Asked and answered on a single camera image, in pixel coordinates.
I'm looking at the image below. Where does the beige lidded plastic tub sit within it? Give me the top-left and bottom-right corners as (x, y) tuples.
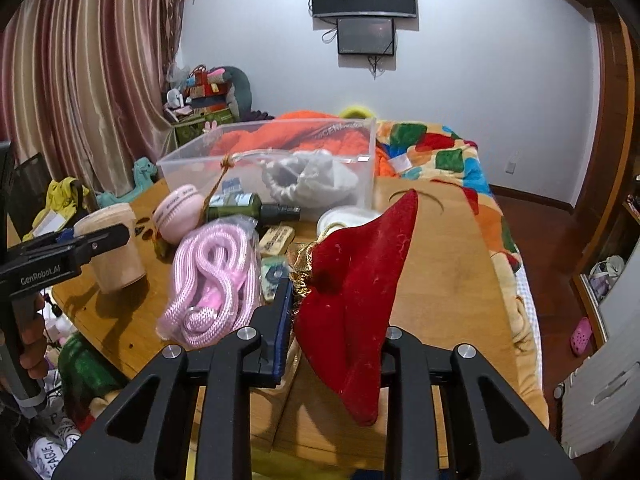
(74, 203), (145, 294)

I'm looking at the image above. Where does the red velvet pouch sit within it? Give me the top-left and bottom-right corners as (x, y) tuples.
(294, 188), (419, 426)

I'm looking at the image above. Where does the white drawstring cloth bag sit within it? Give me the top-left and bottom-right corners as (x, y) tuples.
(262, 150), (360, 209)

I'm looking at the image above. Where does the person's left hand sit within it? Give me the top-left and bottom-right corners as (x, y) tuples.
(20, 295), (48, 379)

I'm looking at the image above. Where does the yellow garment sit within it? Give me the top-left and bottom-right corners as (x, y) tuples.
(22, 177), (89, 242)

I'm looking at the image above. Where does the teal dinosaur plush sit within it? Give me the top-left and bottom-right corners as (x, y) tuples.
(96, 157), (158, 208)

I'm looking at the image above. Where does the pink round jar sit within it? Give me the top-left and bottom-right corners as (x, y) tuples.
(152, 184), (204, 246)

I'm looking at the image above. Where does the pink croc shoe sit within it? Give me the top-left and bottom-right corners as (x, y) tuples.
(570, 316), (592, 356)

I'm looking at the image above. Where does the small beige eraser block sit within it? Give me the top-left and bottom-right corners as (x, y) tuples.
(258, 226), (295, 258)

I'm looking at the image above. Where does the dark green glass bottle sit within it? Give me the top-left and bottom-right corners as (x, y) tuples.
(205, 192), (300, 226)

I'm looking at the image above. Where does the pink striped curtain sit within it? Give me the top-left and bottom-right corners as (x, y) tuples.
(1, 0), (183, 195)

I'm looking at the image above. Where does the pink bunny doll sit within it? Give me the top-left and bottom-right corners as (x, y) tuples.
(203, 120), (218, 133)

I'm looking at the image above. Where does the clear plastic storage bin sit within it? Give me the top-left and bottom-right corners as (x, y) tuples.
(157, 117), (376, 218)

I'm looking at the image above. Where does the grey plush cushion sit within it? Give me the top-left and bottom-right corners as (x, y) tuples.
(222, 66), (252, 122)

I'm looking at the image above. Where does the dark purple cloth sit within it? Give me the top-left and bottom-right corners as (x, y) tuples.
(242, 110), (274, 122)

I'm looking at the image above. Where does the orange puffer jacket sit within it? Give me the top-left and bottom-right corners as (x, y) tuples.
(209, 110), (371, 156)

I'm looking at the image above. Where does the colourful patchwork blanket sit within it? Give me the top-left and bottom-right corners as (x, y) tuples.
(375, 120), (549, 426)

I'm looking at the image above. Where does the yellow curved pillow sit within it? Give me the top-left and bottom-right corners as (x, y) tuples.
(338, 105), (375, 119)

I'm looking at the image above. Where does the wooden shelf cabinet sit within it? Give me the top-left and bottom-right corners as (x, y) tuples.
(570, 0), (639, 348)

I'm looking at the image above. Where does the pink braided rope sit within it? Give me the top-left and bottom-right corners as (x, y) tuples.
(155, 222), (263, 350)

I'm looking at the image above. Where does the small black wall monitor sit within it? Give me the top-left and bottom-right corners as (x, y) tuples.
(336, 18), (396, 56)

